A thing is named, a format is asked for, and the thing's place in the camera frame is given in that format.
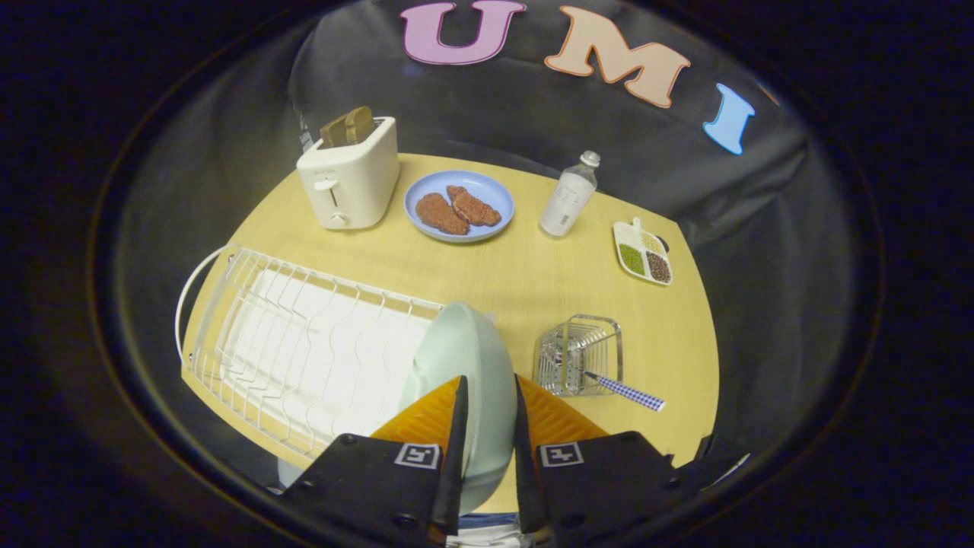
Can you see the white divided spice dish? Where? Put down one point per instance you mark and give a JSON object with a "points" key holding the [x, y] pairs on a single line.
{"points": [[644, 255]]}

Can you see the brown toast slice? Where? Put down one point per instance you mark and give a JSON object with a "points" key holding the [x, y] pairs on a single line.
{"points": [[348, 126]]}

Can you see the brown meat patty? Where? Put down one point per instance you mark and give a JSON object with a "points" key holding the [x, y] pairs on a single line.
{"points": [[473, 206], [441, 214]]}

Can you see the black backdrop cloth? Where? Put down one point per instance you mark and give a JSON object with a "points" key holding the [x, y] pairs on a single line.
{"points": [[533, 114]]}

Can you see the pale green plate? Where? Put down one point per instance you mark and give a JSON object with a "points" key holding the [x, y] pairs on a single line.
{"points": [[475, 365]]}

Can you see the blue plate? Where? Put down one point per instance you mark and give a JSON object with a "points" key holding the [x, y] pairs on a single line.
{"points": [[487, 190]]}

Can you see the white toaster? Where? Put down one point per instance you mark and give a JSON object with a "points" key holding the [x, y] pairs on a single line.
{"points": [[354, 179]]}

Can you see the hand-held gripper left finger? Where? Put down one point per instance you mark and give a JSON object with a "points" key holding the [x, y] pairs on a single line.
{"points": [[456, 449]]}

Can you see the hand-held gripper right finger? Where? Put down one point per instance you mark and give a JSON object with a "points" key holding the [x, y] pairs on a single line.
{"points": [[523, 449]]}

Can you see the white plastic bottle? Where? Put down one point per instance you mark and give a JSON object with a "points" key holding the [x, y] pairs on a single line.
{"points": [[567, 198]]}

